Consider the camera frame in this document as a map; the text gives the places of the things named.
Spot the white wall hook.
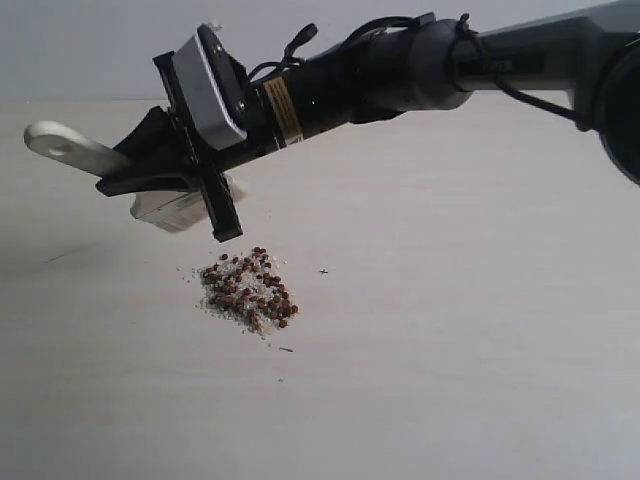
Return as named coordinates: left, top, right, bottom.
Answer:
left=208, top=19, right=223, bottom=31

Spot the white paint brush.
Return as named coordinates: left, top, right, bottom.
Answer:
left=22, top=119, right=250, bottom=234

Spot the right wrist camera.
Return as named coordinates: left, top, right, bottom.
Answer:
left=171, top=24, right=247, bottom=151

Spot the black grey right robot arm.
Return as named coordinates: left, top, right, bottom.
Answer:
left=97, top=1, right=639, bottom=242

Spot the beans and rice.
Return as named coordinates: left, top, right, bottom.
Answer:
left=178, top=245, right=300, bottom=338

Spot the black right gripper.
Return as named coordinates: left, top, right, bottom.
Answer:
left=94, top=49, right=244, bottom=244

